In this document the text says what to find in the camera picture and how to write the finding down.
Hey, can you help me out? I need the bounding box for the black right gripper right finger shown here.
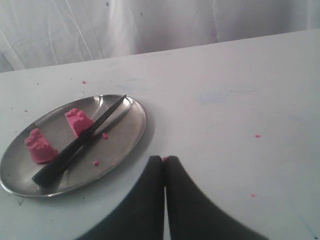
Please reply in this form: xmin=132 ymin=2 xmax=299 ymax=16
xmin=163 ymin=156 xmax=266 ymax=240

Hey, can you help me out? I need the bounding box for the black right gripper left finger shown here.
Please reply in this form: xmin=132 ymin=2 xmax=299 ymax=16
xmin=79 ymin=155 xmax=165 ymax=240

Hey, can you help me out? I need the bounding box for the black knife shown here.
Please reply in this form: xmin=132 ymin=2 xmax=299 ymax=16
xmin=31 ymin=94 xmax=127 ymax=187

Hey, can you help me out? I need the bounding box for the pink clay piece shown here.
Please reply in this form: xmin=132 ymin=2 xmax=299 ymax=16
xmin=64 ymin=108 xmax=94 ymax=137

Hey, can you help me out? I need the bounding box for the round stainless steel plate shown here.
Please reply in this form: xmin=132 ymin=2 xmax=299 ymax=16
xmin=0 ymin=94 xmax=147 ymax=198

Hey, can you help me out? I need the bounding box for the white backdrop curtain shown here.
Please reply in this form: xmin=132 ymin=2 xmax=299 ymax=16
xmin=0 ymin=0 xmax=320 ymax=72

